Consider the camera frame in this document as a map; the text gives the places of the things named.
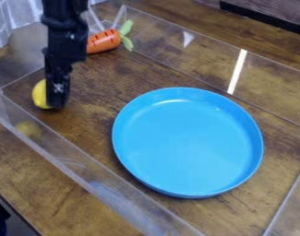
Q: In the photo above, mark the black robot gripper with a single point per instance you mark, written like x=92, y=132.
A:
x=66, y=46

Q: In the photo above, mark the yellow lemon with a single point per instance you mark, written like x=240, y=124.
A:
x=38, y=95

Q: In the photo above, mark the blue round tray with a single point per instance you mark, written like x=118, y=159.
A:
x=188, y=142

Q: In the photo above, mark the orange toy carrot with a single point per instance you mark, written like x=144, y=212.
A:
x=110, y=38

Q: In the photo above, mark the white patterned curtain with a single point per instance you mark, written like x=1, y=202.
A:
x=19, y=13

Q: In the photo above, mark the clear acrylic enclosure wall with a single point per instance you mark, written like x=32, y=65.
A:
x=61, y=175

